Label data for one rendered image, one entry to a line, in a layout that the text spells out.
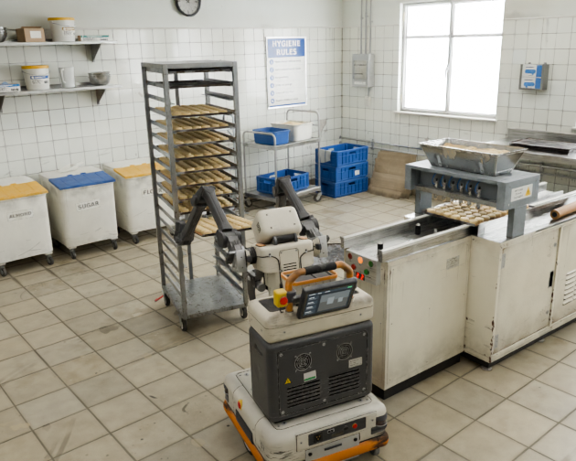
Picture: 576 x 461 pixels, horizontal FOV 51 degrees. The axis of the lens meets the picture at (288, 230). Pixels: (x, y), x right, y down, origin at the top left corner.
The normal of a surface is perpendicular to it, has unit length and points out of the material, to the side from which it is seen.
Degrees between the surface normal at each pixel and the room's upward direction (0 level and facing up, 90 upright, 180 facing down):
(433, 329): 90
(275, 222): 47
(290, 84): 90
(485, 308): 90
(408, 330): 90
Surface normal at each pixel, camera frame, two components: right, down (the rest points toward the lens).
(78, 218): 0.61, 0.28
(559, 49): -0.77, 0.21
